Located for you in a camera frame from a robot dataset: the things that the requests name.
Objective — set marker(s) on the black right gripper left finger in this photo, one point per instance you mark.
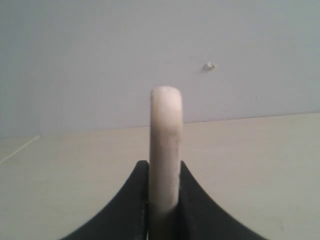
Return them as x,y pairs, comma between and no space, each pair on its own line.
124,217

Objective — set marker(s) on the white wooden paint brush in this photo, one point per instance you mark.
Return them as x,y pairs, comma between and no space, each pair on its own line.
166,125

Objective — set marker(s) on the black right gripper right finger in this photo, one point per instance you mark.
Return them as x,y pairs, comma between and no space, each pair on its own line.
199,217

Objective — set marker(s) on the small white wall hook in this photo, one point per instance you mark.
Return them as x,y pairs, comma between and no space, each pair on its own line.
209,66

